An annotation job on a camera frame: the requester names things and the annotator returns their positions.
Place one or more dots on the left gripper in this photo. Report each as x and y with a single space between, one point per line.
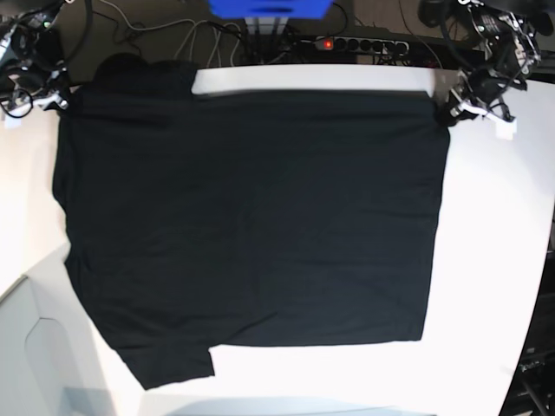
474 95

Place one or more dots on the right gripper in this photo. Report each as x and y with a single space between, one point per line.
20 95

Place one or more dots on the black T-shirt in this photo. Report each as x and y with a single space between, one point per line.
290 218

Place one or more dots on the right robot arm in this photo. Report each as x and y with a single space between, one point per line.
34 69

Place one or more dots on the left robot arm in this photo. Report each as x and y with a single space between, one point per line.
507 31

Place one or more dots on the black power strip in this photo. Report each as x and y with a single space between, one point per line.
358 45

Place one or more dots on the blue plastic bin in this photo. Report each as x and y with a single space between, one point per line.
236 9

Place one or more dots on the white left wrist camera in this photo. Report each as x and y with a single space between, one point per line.
506 129

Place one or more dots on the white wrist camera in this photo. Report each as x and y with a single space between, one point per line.
506 129
10 123

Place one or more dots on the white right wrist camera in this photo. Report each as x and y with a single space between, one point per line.
10 123

